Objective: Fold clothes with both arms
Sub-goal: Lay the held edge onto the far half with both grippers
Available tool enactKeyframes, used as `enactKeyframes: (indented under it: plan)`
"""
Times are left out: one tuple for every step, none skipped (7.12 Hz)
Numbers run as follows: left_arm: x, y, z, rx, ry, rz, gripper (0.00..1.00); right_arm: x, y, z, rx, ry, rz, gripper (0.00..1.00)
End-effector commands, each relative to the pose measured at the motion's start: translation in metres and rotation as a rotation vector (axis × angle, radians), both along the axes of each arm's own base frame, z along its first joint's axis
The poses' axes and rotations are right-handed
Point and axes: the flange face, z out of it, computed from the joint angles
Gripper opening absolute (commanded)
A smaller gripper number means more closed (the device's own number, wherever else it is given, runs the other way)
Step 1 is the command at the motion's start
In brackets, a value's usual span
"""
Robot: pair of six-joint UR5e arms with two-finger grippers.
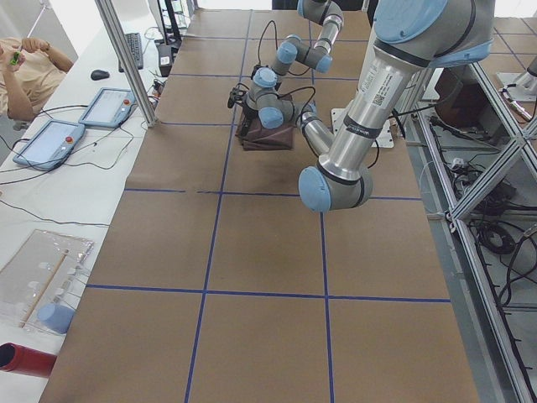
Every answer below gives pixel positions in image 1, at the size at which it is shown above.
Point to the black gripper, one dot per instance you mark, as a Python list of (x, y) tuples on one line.
[(250, 113)]

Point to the dark brown t-shirt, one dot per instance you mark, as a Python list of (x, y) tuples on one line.
[(268, 132)]

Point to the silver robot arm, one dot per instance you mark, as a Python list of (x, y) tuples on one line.
[(407, 37), (317, 55)]

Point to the small black box white label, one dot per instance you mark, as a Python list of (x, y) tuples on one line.
[(165, 59)]

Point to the far blue teach pendant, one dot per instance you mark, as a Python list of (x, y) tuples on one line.
[(109, 108)]

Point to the blue teach pendant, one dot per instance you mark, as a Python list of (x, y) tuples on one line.
[(50, 146), (109, 108)]

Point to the black keyboard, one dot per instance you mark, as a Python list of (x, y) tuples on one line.
[(135, 46)]

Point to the black computer mouse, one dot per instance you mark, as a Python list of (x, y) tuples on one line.
[(98, 75)]

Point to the near blue teach pendant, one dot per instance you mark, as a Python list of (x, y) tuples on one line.
[(50, 146)]

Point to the person in beige shirt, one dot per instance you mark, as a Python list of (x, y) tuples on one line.
[(31, 70)]

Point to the wooden stick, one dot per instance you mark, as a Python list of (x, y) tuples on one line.
[(42, 289)]

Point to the clear plastic bag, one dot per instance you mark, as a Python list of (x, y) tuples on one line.
[(30, 267)]

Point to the light blue cup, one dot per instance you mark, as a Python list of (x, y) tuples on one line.
[(56, 317)]

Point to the red cylinder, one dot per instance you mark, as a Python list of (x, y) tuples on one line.
[(19, 359)]

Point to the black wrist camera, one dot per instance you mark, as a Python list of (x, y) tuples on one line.
[(237, 97)]

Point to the aluminium frame post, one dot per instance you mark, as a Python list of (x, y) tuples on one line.
[(116, 35)]

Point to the aluminium support frame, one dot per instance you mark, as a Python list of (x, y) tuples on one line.
[(472, 131)]

